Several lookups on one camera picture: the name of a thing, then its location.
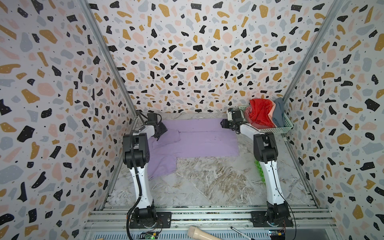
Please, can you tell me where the lilac t shirt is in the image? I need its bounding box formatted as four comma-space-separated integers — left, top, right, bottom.
148, 119, 239, 180

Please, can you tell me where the mint green plastic basket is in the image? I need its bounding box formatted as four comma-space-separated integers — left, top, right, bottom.
245, 113, 294, 134

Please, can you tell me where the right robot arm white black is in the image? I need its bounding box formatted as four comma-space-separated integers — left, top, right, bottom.
221, 108, 293, 227

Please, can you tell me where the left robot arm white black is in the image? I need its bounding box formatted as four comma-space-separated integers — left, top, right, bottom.
123, 112, 168, 224

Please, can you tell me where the red t shirt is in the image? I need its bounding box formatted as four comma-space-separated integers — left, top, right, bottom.
244, 98, 277, 128

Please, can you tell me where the grey t shirt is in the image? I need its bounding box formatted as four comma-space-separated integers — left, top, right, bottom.
272, 98, 285, 128

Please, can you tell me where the green plastic grape bunch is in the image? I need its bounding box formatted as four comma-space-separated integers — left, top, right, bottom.
255, 161, 266, 185

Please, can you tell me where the small green circuit board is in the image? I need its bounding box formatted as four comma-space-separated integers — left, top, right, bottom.
138, 232, 159, 240

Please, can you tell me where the metal screwdriver tool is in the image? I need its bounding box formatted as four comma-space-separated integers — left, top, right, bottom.
230, 227, 254, 240

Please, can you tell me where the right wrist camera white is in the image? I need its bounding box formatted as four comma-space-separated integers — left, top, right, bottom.
227, 108, 236, 121

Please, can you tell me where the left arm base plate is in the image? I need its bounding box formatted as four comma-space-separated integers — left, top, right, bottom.
129, 212, 172, 230

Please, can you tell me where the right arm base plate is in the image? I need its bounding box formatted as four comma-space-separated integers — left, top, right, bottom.
251, 211, 294, 228

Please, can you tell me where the aluminium mounting rail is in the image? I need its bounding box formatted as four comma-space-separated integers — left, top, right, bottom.
83, 206, 342, 240

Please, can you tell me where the beige cylindrical handle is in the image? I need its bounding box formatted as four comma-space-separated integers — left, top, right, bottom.
188, 226, 221, 240

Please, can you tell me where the left aluminium corner post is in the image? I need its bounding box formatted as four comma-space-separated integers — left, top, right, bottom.
78, 0, 137, 118

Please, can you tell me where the aluminium corner post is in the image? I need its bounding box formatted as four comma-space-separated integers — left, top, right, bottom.
78, 0, 137, 118
283, 0, 344, 104

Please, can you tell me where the right aluminium corner post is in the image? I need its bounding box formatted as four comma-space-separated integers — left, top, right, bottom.
283, 0, 344, 104

